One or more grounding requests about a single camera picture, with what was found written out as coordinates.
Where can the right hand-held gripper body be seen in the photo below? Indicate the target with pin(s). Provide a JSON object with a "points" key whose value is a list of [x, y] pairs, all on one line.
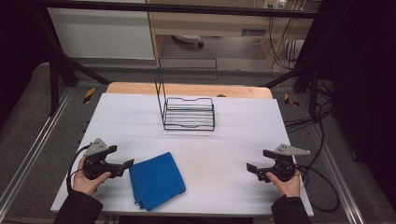
{"points": [[281, 166]]}

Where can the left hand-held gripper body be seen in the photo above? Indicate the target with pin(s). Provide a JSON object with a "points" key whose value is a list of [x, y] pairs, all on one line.
{"points": [[99, 163]]}

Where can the aluminium floor rail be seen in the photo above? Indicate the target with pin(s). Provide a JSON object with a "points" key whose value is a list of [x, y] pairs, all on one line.
{"points": [[339, 174], [34, 146]]}

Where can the white object under desk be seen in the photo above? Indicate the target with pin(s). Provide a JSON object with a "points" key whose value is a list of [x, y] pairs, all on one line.
{"points": [[188, 39]]}

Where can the yellow black floor tape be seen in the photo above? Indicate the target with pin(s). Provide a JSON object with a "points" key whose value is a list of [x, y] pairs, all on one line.
{"points": [[291, 101], [89, 95]]}

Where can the white cabinet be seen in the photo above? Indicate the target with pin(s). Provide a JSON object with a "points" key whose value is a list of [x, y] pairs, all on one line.
{"points": [[99, 34]]}

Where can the person's left hand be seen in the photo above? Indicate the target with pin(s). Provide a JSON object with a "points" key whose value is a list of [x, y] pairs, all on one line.
{"points": [[85, 183]]}

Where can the wooden table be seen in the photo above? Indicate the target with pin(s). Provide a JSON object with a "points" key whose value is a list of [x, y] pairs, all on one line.
{"points": [[186, 89]]}

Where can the person's right hand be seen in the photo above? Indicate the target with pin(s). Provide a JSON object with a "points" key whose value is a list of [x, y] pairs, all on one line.
{"points": [[288, 186]]}

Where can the blue folded towel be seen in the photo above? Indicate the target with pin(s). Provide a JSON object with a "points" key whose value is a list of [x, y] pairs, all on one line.
{"points": [[157, 180]]}

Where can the black metal frame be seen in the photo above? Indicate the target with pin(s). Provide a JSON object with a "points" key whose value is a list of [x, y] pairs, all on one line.
{"points": [[186, 10]]}

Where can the black curtain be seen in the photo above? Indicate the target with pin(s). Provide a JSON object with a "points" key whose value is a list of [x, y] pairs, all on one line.
{"points": [[18, 46], [364, 77]]}

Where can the white power strip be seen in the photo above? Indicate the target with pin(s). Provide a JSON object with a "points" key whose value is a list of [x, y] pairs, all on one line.
{"points": [[274, 3]]}

